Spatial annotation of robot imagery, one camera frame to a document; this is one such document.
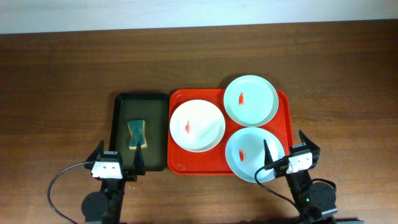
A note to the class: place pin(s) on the green yellow sponge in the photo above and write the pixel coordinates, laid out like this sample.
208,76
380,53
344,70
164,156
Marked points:
137,129

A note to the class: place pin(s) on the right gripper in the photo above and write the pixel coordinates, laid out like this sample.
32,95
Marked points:
280,170

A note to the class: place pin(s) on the black plastic tray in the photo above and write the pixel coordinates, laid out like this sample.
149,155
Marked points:
153,108

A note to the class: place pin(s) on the pale green plate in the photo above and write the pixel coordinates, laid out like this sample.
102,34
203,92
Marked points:
251,101

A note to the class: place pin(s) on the white plate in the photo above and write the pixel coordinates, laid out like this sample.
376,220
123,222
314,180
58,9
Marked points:
197,126

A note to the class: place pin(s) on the light blue plate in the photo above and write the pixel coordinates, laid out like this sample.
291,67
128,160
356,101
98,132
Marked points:
245,153

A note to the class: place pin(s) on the red plastic tray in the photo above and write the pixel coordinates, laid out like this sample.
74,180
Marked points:
213,161

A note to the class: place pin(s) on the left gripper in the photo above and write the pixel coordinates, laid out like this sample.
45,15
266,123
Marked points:
128,175

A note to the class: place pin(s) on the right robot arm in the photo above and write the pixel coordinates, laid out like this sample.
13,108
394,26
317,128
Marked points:
314,199

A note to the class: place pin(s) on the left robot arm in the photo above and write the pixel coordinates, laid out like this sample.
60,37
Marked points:
105,205

